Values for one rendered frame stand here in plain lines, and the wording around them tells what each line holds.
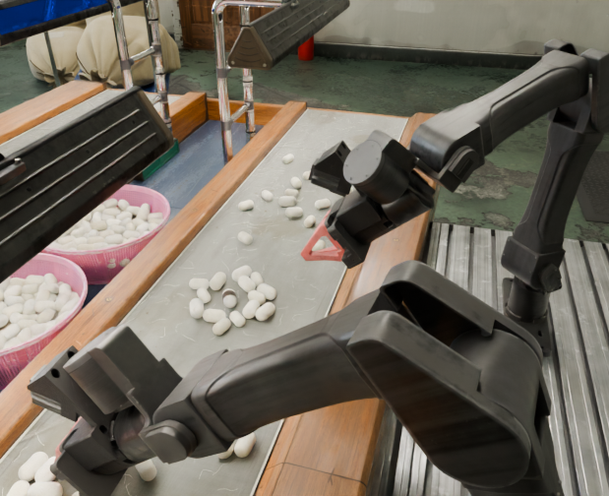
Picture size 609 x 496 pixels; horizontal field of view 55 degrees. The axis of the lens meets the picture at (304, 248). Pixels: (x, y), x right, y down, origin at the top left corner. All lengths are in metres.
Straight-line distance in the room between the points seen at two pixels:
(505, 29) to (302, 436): 4.77
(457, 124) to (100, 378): 0.50
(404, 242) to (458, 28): 4.29
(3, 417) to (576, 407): 0.77
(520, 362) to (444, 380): 0.07
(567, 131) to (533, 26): 4.39
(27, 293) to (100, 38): 3.00
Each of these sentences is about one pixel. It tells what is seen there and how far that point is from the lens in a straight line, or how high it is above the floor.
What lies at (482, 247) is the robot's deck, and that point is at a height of 0.67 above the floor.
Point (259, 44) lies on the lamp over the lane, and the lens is 1.03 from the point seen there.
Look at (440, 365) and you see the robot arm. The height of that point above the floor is 1.08.
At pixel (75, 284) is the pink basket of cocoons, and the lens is 1.05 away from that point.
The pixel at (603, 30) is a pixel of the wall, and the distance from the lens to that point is 5.37.
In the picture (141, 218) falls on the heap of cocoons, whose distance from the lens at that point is 1.21.
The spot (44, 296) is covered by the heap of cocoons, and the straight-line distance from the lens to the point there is 1.03.
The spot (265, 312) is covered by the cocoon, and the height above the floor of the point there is 0.76.
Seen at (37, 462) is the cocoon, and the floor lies 0.76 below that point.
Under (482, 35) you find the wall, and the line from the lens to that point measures 5.28.
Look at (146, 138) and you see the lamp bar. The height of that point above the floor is 1.07.
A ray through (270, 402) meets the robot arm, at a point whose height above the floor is 0.98.
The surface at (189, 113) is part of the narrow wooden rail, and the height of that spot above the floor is 0.74.
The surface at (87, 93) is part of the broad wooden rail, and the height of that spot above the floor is 0.76.
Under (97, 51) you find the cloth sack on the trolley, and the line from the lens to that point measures 3.91.
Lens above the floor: 1.31
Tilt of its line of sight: 32 degrees down
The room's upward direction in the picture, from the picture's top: straight up
